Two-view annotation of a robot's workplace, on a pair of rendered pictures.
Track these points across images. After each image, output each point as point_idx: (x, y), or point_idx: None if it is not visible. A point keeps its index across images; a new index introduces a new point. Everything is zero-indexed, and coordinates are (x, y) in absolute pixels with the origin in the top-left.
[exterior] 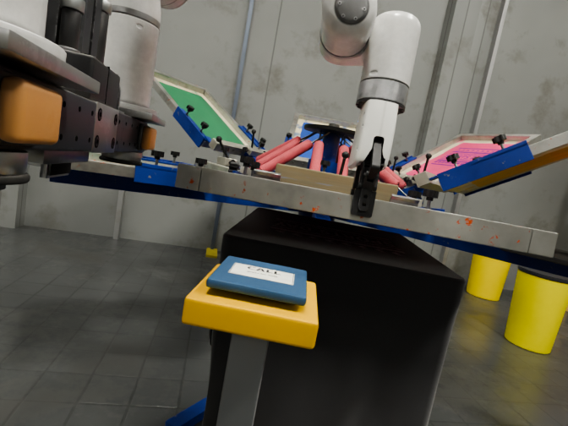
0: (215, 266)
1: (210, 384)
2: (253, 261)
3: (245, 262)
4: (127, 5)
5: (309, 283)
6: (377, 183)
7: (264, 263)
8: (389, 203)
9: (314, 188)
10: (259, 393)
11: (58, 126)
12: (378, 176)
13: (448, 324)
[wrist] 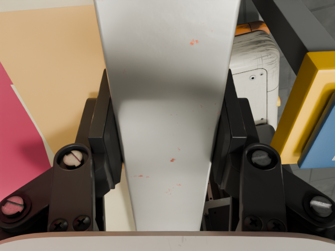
0: (290, 163)
1: None
2: (319, 149)
3: (326, 154)
4: None
5: (328, 77)
6: (281, 172)
7: (322, 140)
8: (231, 54)
9: (198, 228)
10: (299, 32)
11: None
12: (284, 207)
13: None
